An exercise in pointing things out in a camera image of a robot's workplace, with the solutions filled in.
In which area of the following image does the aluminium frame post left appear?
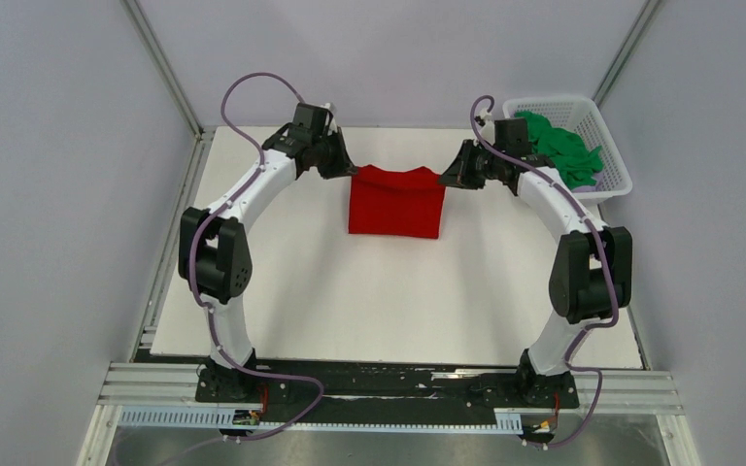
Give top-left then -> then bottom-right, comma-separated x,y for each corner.
119,0 -> 203,140

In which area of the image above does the red t-shirt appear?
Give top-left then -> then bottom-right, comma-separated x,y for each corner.
348,165 -> 446,240

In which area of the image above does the aluminium frame post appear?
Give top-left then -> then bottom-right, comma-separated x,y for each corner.
119,0 -> 203,140
592,0 -> 665,108

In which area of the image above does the white plastic laundry basket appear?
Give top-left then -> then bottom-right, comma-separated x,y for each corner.
502,95 -> 632,205

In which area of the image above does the white slotted cable duct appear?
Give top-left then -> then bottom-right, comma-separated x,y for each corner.
117,406 -> 523,435

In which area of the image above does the aluminium front rail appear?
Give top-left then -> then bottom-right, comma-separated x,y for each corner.
97,363 -> 685,416

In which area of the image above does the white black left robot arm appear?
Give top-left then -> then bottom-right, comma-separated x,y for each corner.
178,103 -> 356,401

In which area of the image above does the aluminium frame post right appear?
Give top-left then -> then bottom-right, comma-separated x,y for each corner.
592,0 -> 665,108

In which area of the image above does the lilac t-shirt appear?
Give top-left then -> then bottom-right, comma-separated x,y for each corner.
572,183 -> 603,194

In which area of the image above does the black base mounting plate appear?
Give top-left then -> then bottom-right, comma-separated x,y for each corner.
195,358 -> 579,423

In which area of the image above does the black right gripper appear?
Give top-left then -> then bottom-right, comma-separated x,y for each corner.
439,139 -> 506,190

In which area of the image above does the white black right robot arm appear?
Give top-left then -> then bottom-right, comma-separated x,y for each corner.
438,116 -> 632,406

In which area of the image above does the green t-shirt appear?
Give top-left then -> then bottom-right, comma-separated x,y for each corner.
514,111 -> 604,190

